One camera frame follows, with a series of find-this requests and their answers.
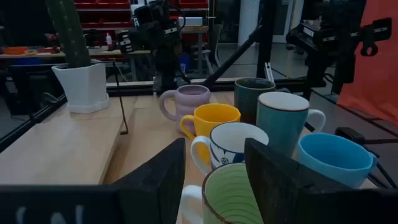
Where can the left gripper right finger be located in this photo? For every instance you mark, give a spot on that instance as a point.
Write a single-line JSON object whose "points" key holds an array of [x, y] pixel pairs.
{"points": [[286, 193]]}

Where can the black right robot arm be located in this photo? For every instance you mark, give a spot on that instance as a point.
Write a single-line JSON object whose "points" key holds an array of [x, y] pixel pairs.
{"points": [[168, 68]]}

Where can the wooden workbench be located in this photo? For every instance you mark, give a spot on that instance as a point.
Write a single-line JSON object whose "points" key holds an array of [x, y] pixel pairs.
{"points": [[40, 55]]}

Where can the light blue mug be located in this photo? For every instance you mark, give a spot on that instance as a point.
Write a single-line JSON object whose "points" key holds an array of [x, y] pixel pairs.
{"points": [[329, 155]]}

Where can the white spray bottle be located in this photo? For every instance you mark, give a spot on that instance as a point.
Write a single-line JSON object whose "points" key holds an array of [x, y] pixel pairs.
{"points": [[109, 42]]}

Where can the lilac ribbed mug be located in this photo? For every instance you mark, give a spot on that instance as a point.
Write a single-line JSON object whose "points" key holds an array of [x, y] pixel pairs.
{"points": [[186, 99]]}

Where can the green cactus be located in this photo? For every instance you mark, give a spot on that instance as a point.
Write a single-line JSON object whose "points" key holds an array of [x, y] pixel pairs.
{"points": [[70, 34]]}

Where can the white mug blue print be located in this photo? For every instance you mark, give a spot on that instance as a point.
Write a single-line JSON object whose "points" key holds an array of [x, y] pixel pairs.
{"points": [[236, 137]]}

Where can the white hexagonal plant pot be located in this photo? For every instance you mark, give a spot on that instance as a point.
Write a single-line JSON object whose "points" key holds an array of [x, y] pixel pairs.
{"points": [[82, 87]]}

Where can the mauve mug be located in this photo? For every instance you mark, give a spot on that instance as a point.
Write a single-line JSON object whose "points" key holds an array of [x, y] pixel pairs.
{"points": [[280, 124]]}

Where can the black table-level camera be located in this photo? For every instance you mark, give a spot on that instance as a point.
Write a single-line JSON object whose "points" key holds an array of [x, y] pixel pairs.
{"points": [[348, 135]]}

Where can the dark teal mug brown interior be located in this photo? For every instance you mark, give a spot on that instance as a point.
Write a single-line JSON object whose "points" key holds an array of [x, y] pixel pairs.
{"points": [[245, 99]]}

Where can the orange partition screen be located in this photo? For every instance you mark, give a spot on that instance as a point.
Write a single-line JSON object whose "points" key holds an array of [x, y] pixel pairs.
{"points": [[373, 77]]}

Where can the white box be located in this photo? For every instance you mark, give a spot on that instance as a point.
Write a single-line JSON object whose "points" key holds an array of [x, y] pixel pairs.
{"points": [[190, 21]]}

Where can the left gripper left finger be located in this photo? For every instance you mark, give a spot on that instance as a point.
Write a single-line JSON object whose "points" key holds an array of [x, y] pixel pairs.
{"points": [[155, 186]]}

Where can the yellow mug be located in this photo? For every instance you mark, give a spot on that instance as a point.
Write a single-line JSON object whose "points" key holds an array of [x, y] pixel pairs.
{"points": [[211, 116]]}

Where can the red storage bin rack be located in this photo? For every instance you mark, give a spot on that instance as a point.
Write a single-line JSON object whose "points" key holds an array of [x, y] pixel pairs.
{"points": [[102, 15]]}

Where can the white column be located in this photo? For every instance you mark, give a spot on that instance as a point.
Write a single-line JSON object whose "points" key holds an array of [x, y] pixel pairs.
{"points": [[248, 21]]}

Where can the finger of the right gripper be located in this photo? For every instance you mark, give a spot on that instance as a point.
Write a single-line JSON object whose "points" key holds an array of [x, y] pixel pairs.
{"points": [[160, 31], [142, 36]]}

